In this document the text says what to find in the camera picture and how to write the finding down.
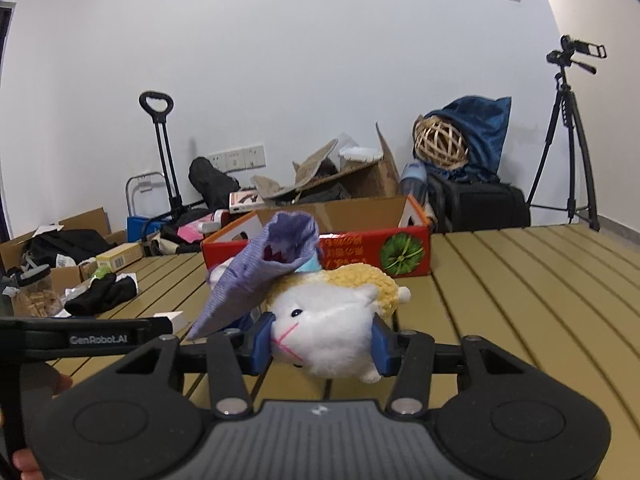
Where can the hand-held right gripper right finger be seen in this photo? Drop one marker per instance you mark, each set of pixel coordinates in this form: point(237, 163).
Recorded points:
point(385, 350)

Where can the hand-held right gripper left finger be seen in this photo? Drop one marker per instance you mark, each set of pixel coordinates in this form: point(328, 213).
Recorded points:
point(260, 345)

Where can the lavender fluffy towel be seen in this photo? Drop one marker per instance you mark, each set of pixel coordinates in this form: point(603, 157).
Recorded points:
point(240, 285)

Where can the white and yellow plush toy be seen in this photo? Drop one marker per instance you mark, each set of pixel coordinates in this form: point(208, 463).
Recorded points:
point(325, 320)

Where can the person's left hand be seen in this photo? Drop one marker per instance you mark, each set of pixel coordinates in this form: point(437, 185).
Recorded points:
point(47, 380)

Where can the black cloth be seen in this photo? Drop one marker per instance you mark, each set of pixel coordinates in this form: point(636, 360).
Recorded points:
point(100, 295)

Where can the small green item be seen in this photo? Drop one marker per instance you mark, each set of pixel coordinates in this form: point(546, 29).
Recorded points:
point(102, 272)

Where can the clear snack jar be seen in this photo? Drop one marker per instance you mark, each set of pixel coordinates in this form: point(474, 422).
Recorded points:
point(37, 300)

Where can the small white box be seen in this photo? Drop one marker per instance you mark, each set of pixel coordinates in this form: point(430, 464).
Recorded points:
point(172, 317)

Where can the yellow and white box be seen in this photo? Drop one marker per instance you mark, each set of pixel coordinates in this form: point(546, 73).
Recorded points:
point(117, 257)

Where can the black garment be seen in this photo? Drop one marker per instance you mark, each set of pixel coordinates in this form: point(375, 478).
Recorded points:
point(70, 245)

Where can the red cardboard box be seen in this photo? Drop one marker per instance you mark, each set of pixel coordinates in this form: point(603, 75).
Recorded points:
point(360, 252)

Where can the blue box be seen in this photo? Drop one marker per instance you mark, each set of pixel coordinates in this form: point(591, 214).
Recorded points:
point(137, 230)

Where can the large open cardboard box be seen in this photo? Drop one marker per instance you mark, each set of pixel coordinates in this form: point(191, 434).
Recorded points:
point(90, 220)

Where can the pink packet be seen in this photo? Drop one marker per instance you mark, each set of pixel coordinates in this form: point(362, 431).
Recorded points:
point(192, 232)

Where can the red and white box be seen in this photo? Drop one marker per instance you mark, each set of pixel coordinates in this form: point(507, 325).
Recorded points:
point(245, 202)

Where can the beige slatted folding table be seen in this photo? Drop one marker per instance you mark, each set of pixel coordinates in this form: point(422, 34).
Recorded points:
point(525, 285)

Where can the blue water bottle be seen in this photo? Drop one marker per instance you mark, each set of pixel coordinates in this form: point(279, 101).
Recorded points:
point(414, 185)

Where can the brown open cardboard box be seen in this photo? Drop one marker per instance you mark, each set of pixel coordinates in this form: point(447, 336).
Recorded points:
point(370, 180)

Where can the black suitcase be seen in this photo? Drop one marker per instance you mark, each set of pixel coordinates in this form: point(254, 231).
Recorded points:
point(480, 205)

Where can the white foam piece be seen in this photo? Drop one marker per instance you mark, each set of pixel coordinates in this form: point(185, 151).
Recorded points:
point(360, 154)

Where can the wicker ball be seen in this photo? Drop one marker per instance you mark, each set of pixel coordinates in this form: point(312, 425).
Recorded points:
point(440, 142)

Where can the dark blue cloth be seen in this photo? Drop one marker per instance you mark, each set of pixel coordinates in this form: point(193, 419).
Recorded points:
point(485, 130)

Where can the black tripod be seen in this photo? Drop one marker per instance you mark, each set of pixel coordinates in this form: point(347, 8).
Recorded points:
point(564, 95)

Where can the grey metal frame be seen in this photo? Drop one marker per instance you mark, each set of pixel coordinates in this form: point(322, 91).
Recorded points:
point(145, 187)

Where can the white wall sockets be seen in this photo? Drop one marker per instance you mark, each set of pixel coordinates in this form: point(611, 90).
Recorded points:
point(235, 158)

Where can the black camera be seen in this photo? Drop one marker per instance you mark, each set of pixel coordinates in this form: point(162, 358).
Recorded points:
point(565, 55)

